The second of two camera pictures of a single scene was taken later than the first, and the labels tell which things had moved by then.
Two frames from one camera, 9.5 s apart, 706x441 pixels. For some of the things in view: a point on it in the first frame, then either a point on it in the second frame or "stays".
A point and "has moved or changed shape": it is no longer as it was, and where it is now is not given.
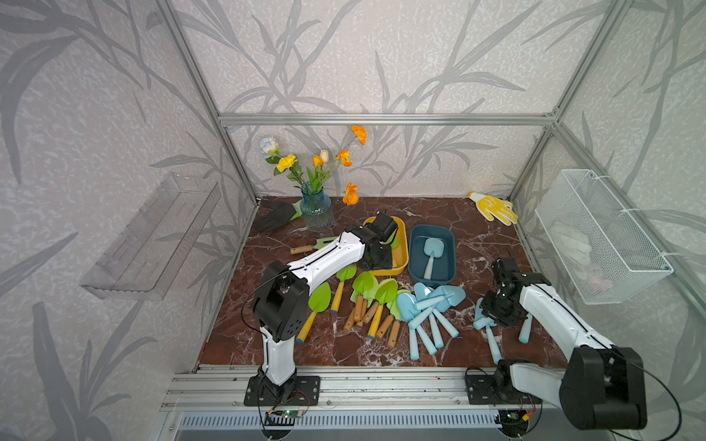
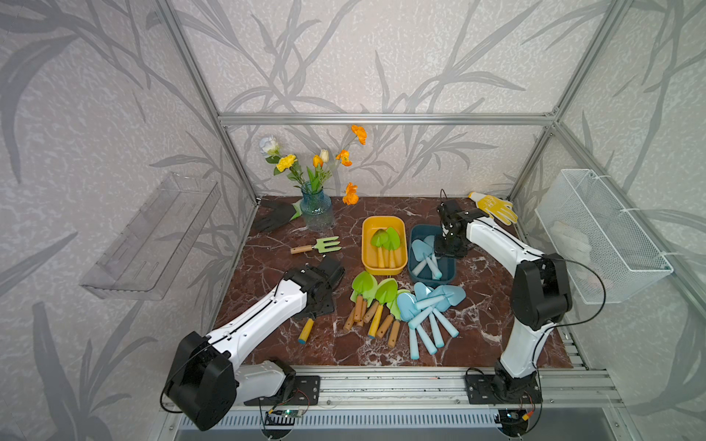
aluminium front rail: (351, 389) stays
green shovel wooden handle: (393, 310) stays
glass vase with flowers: (317, 203) stays
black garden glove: (272, 213) stays
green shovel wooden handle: (362, 285) stays
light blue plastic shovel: (526, 330) has moved or changed shape
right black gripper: (508, 320) → (461, 252)
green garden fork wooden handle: (320, 243) stays
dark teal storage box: (443, 269) stays
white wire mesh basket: (604, 254) stays
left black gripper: (387, 262) → (329, 306)
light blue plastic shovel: (432, 247) has moved or changed shape
